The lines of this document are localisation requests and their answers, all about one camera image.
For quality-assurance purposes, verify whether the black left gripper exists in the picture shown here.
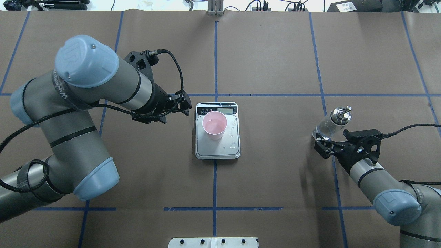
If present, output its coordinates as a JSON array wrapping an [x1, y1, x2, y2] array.
[[147, 84, 192, 116]]

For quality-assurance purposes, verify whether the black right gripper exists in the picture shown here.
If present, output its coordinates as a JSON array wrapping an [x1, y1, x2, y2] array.
[[314, 138, 359, 173]]

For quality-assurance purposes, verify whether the pink plastic cup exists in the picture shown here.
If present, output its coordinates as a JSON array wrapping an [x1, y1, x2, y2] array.
[[203, 111, 227, 140]]

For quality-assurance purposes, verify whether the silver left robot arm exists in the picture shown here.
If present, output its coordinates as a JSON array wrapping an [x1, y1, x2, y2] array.
[[1, 35, 192, 223]]

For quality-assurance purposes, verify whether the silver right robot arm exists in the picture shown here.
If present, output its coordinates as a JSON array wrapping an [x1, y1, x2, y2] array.
[[314, 137, 441, 248]]

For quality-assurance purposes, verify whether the silver digital kitchen scale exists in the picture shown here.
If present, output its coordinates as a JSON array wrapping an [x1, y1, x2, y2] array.
[[195, 101, 241, 160]]

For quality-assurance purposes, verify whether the black box with label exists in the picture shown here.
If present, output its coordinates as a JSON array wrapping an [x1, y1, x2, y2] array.
[[326, 0, 383, 12]]

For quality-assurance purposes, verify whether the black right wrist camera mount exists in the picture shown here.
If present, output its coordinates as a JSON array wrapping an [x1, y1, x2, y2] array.
[[343, 129, 383, 164]]

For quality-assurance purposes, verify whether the black right camera cable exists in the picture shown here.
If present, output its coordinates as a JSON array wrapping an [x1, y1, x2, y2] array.
[[382, 124, 441, 186]]

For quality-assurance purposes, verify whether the aluminium frame post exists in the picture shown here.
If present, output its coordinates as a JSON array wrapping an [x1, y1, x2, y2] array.
[[207, 0, 225, 16]]

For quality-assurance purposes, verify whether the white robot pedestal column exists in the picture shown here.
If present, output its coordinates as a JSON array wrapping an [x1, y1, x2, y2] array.
[[168, 237, 260, 248]]

